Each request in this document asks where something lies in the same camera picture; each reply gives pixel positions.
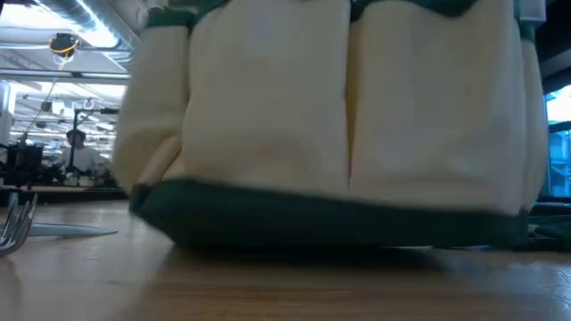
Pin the beige green gardening bag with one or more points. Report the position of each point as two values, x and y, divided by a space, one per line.
312 111

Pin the person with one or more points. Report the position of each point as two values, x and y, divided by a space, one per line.
82 158

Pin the black monitor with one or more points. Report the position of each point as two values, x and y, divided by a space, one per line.
27 160

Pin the white ceiling box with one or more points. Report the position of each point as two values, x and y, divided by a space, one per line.
533 11

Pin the black background rig frame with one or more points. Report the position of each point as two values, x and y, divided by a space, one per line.
73 134

